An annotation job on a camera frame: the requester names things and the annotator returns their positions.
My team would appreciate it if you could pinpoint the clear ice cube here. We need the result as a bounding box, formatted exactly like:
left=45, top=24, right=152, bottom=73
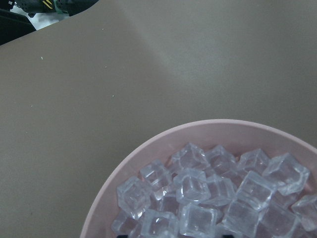
left=262, top=153, right=310, bottom=196
left=116, top=176, right=151, bottom=220
left=168, top=143, right=210, bottom=174
left=235, top=171, right=277, bottom=211
left=178, top=203, right=218, bottom=238
left=140, top=160, right=172, bottom=191
left=128, top=209, right=179, bottom=238
left=173, top=168, right=211, bottom=204

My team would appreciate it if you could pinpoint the pink bowl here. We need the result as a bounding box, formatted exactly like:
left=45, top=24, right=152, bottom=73
left=79, top=119, right=317, bottom=238

